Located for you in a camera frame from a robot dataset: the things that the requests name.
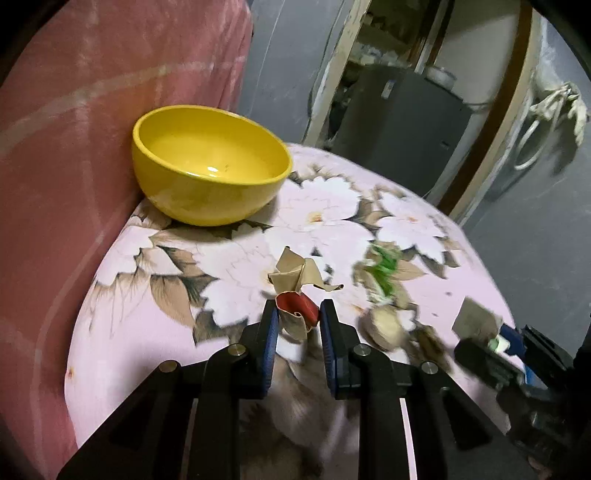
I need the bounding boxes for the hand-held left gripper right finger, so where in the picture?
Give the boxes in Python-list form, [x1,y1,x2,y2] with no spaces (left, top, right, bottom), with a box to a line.
[318,299,541,480]

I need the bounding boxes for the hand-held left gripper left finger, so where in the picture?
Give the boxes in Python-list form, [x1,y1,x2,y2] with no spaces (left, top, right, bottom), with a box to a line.
[55,299,282,480]

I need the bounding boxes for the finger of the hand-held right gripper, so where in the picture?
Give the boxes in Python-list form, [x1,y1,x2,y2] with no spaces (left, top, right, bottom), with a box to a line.
[501,323,578,370]
[455,338,527,393]

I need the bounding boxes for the red and brown paper wrapper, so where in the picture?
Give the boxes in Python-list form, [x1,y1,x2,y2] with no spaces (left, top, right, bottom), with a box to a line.
[268,247,345,342]

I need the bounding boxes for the green plastic wrapper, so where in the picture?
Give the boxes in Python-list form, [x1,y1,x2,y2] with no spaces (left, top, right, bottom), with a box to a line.
[353,244,402,305]

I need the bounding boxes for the pink floral blanket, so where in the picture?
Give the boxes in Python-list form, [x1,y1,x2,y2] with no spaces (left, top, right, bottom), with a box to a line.
[65,143,527,480]

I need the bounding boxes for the yellow bowl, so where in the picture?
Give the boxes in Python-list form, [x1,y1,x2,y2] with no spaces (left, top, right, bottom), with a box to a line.
[131,105,293,227]

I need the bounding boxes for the grey refrigerator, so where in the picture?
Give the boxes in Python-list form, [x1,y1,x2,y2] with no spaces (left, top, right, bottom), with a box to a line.
[330,65,474,195]

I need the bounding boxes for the cream rubber gloves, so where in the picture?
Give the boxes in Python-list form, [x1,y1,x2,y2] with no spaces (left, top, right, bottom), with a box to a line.
[531,82,589,146]

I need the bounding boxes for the metal pot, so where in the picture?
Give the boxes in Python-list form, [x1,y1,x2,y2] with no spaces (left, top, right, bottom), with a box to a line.
[424,65,458,88]

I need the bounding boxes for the red plaid cloth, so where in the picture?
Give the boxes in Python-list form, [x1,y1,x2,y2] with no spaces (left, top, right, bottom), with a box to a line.
[0,0,254,480]

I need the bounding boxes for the wooden storage shelves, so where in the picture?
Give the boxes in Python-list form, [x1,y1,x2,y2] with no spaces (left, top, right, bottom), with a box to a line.
[346,0,435,70]

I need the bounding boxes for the white shower hose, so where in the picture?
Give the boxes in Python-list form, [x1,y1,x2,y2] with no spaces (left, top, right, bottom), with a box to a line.
[512,117,550,171]

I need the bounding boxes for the wooden door frame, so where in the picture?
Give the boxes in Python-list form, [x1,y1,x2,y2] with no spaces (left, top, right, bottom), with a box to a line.
[302,0,546,222]

